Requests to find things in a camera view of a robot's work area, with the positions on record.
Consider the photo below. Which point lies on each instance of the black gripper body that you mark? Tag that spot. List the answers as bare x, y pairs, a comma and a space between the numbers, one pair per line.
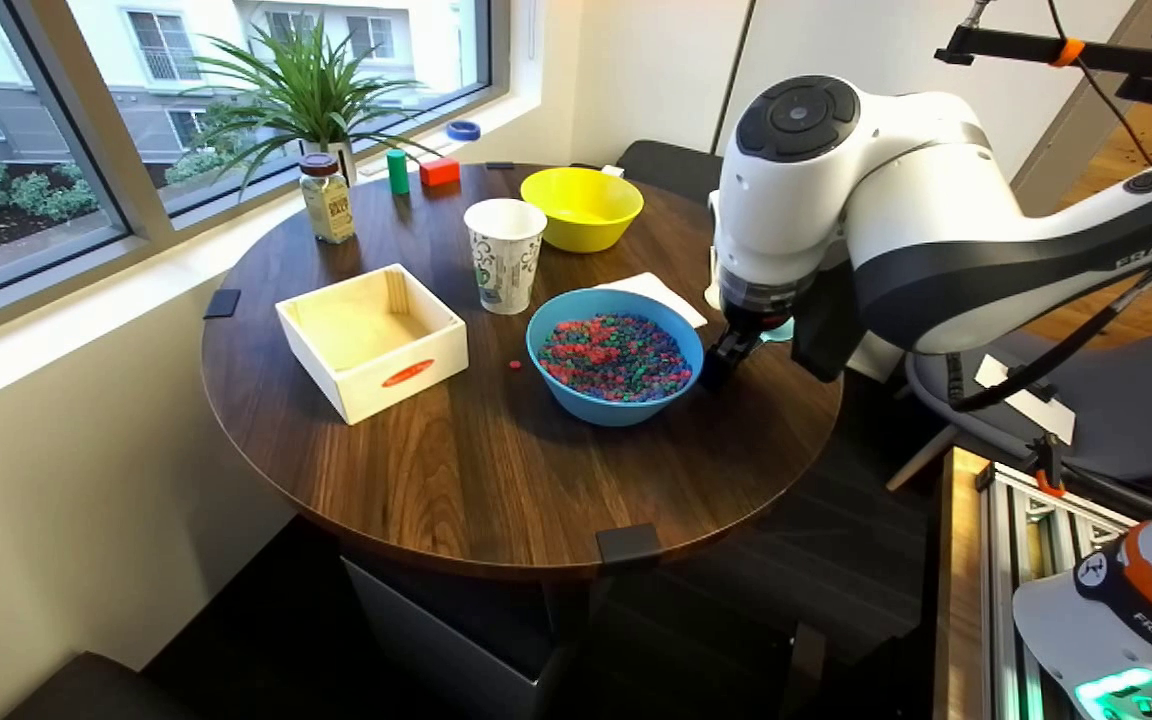
739, 342

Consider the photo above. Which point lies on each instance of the blue ladle scoop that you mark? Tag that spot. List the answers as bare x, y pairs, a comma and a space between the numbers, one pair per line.
780, 332

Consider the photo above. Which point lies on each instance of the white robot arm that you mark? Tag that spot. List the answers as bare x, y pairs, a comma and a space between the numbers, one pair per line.
908, 197

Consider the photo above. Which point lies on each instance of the white paper napkin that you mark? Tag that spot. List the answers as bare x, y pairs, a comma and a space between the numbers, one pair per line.
658, 291

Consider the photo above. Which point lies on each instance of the blue bowl of colourful beads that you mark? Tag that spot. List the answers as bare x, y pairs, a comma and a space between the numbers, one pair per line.
614, 358

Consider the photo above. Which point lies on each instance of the dark grey chair behind table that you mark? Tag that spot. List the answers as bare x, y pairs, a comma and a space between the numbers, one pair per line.
669, 166

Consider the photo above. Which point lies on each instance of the yellow bowl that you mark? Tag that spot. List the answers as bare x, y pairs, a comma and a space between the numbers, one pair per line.
586, 208

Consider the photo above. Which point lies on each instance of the patterned paper cup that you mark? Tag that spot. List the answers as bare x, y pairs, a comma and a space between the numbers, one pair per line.
505, 251

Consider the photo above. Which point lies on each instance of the white paper on chair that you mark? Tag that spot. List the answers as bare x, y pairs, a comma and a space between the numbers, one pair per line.
1024, 408

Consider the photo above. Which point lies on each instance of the red block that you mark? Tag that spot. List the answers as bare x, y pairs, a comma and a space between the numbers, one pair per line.
437, 175

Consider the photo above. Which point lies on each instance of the blue lid on windowsill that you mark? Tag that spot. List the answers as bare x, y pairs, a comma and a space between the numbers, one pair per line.
464, 130

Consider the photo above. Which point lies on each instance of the white wooden box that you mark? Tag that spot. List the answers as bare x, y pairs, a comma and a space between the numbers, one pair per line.
374, 342

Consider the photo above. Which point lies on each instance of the green block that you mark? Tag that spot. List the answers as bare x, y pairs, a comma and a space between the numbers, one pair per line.
396, 175

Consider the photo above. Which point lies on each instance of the round dark wooden table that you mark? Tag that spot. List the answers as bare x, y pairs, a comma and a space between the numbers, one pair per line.
491, 475

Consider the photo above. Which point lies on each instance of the grey chair on right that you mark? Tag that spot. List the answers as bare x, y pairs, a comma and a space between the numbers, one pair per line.
1110, 388

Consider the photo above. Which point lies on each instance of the potted green plant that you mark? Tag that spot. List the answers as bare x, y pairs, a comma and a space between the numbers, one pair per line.
292, 94

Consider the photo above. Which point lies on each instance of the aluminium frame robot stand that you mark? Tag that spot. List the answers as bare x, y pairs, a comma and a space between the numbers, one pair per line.
997, 530

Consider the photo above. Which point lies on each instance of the black camera tripod rig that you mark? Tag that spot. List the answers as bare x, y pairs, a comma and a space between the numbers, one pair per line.
1110, 68

